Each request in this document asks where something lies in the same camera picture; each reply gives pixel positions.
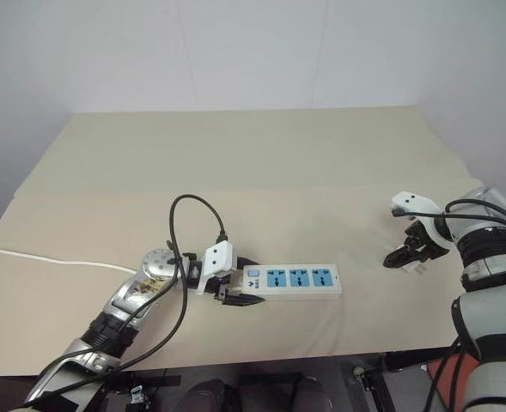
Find black table frame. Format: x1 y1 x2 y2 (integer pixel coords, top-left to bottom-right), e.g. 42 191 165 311
106 346 455 412

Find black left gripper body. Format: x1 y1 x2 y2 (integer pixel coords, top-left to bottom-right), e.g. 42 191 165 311
201 256 248 306

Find white power strip blue sockets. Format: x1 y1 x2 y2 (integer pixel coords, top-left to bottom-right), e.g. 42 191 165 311
234 263 344 302

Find orange red object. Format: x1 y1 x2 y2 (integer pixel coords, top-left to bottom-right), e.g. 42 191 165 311
426 354 472 412

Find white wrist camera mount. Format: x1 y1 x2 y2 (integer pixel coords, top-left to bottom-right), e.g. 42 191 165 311
196 241 238 297
390 190 453 251

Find white power strip cord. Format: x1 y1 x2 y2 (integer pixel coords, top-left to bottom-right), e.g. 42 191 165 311
0 246 137 275

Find small metal clamp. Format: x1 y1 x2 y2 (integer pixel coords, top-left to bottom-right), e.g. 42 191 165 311
128 385 149 407

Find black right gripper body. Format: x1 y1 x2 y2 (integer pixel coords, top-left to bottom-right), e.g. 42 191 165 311
403 219 447 264

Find thin black robot body cable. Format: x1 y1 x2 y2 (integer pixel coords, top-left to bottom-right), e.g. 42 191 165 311
426 336 468 412

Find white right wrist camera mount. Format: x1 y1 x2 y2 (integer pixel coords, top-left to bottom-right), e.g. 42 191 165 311
390 190 453 251

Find white charger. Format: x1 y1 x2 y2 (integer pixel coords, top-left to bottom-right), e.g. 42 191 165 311
399 261 430 276

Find dark rounded shape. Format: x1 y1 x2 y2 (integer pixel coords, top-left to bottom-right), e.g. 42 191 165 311
292 376 334 412

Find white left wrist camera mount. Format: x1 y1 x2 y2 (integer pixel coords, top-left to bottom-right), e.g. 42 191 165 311
196 241 238 297

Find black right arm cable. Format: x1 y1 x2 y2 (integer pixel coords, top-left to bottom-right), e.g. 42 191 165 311
442 197 506 246

